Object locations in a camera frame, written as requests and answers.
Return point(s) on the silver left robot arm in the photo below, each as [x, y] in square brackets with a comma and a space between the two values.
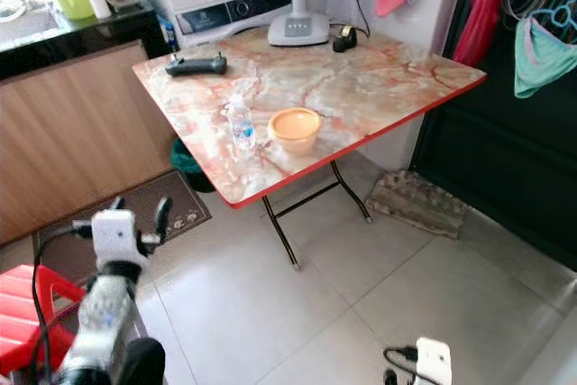
[104, 322]

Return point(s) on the brown door mat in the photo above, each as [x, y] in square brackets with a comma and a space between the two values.
[176, 214]

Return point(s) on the green lined trash bin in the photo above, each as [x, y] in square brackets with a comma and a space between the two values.
[187, 164]

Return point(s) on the wooden kitchen counter cabinet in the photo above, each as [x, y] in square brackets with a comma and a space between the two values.
[81, 132]

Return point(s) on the clear plastic water bottle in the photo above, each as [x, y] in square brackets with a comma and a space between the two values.
[241, 123]

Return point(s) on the red plastic stool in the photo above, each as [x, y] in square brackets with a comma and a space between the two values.
[22, 313]

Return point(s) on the black remote controller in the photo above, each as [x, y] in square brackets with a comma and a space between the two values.
[196, 65]

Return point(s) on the orange plastic bowl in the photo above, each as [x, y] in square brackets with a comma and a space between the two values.
[295, 128]

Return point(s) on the small blue bottle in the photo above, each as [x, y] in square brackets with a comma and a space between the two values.
[166, 32]

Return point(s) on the steel kitchen sink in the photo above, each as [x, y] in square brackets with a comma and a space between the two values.
[22, 24]

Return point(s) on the white standing fan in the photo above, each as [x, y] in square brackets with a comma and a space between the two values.
[297, 22]

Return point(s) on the marble top folding table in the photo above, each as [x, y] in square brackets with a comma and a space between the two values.
[361, 87]

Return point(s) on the patterned beige floor rug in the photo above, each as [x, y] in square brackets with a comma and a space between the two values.
[419, 203]

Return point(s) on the dark door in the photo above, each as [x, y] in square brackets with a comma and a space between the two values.
[487, 160]

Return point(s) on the red hanging bag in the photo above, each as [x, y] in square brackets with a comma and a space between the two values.
[480, 20]

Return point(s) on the teal hanging cloth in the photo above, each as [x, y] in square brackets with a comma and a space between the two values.
[541, 59]

